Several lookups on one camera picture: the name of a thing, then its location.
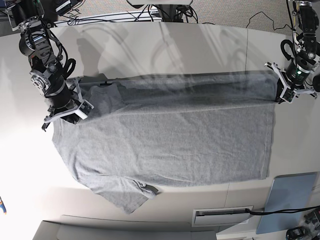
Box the grey T-shirt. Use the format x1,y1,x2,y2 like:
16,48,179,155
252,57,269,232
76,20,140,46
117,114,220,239
52,72,278,214

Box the black device bottom right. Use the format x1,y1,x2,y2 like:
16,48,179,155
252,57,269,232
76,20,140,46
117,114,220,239
285,226,312,240

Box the black cable bundle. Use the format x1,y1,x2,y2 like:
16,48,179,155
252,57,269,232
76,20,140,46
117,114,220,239
49,0,201,27

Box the blue orange tool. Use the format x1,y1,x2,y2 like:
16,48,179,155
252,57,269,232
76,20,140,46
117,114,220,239
0,197,7,214

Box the thin black cable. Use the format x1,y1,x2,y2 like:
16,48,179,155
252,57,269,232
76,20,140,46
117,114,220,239
245,10,296,32

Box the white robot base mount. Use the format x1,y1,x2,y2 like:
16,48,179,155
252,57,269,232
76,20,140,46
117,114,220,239
127,0,193,6

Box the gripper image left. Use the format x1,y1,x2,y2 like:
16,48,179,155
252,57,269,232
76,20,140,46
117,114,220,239
41,77,94,131

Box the grey laptop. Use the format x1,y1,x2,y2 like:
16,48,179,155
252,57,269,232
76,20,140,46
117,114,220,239
255,172,317,235

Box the white table cable box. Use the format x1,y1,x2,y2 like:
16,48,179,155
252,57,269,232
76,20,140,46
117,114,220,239
191,205,253,228

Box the black cable to table box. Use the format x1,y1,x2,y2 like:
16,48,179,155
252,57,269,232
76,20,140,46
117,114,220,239
244,205,320,216

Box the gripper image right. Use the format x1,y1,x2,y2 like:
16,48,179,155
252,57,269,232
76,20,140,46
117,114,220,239
264,58,318,104

